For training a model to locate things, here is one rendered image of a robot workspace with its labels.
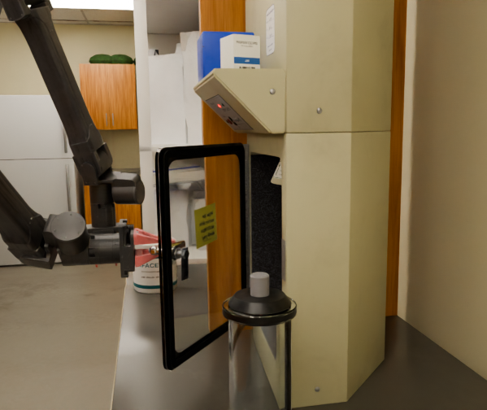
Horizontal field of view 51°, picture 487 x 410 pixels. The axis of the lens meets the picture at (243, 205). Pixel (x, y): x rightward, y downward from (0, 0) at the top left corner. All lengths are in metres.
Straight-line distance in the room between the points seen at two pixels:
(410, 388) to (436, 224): 0.40
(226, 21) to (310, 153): 0.47
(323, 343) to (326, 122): 0.37
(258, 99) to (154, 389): 0.57
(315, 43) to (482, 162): 0.45
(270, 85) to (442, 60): 0.53
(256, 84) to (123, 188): 0.51
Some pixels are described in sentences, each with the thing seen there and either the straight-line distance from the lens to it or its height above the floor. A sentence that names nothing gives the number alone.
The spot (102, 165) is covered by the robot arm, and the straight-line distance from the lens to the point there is 1.20.
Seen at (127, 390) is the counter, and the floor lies 0.94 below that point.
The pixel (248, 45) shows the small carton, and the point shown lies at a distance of 0.88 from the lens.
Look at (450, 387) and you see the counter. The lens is 1.07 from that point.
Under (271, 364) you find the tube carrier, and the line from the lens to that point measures 0.75.
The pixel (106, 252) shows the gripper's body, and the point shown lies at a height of 1.20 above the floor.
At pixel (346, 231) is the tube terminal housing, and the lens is 0.87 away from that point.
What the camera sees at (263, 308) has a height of 1.17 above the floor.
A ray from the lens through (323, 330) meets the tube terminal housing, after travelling 0.91.
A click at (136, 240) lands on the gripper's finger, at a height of 1.22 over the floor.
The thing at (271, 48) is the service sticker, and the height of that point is 1.55.
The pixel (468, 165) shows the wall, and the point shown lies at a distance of 1.15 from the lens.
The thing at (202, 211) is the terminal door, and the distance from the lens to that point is 0.98.
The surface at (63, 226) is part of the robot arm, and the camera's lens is 0.92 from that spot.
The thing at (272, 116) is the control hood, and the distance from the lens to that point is 0.82.
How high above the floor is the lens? 1.42
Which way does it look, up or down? 8 degrees down
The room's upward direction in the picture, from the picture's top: 1 degrees counter-clockwise
